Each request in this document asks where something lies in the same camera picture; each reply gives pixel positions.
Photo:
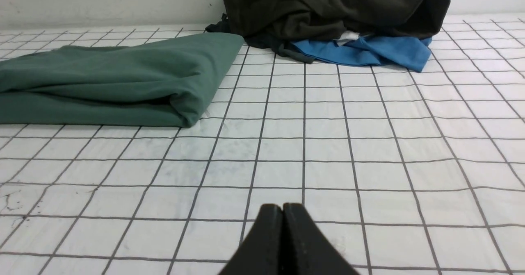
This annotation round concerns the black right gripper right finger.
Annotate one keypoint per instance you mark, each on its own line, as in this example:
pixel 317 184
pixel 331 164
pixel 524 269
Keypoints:
pixel 305 250

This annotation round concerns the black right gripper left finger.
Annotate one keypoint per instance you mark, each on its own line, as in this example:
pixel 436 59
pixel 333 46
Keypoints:
pixel 259 252

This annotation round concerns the blue garment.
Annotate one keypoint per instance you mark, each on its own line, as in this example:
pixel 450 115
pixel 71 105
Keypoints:
pixel 405 51

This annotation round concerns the dark grey garment pile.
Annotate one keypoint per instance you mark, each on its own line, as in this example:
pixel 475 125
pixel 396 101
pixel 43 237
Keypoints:
pixel 276 24

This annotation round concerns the white grid tablecloth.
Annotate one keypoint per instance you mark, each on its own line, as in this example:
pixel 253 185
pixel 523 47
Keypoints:
pixel 404 172

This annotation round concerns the green long-sleeved shirt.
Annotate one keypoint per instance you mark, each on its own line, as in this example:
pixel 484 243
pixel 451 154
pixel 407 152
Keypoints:
pixel 164 83

